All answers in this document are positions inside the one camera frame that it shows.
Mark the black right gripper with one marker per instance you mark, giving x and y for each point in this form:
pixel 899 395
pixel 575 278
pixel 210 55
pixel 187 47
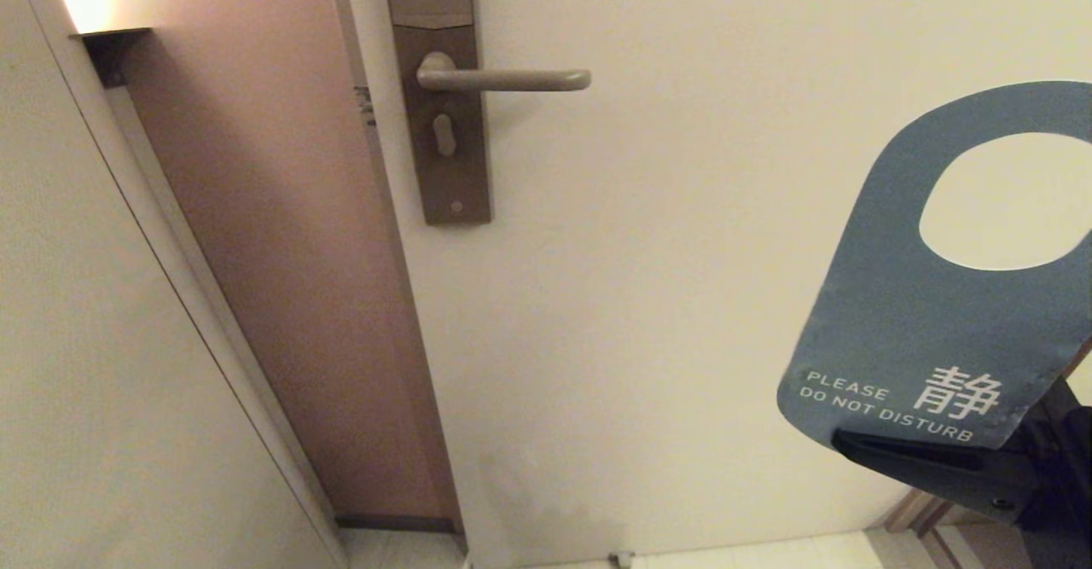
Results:
pixel 1066 484

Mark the blue and white door hanger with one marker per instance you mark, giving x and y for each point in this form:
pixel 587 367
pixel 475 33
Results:
pixel 887 313

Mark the white room door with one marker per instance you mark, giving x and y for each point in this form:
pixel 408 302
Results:
pixel 682 296

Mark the grey floor door stop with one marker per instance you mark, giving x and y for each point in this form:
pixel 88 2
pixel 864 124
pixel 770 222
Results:
pixel 624 560

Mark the brown door lock plate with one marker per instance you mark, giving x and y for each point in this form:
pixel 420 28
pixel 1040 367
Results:
pixel 444 168

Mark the brown door frame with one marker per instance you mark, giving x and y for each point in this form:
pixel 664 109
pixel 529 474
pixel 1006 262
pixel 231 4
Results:
pixel 917 509

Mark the black wall lamp bracket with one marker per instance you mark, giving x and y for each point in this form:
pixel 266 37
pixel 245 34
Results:
pixel 111 44

